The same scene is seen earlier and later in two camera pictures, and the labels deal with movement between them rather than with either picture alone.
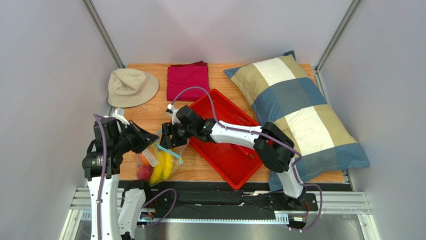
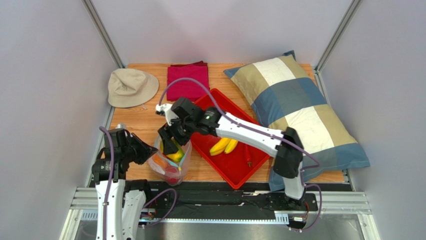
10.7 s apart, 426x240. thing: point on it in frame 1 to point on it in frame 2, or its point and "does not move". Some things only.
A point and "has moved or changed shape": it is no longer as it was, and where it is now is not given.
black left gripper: [145, 139] to [147, 151]
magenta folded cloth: [180, 76] does not move
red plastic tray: [237, 164] does not move
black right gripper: [173, 133] does not move
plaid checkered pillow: [284, 92] does not move
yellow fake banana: [163, 167] to [228, 144]
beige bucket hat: [128, 87] does not move
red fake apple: [144, 171] to [172, 175]
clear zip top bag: [157, 164] has moved or changed shape
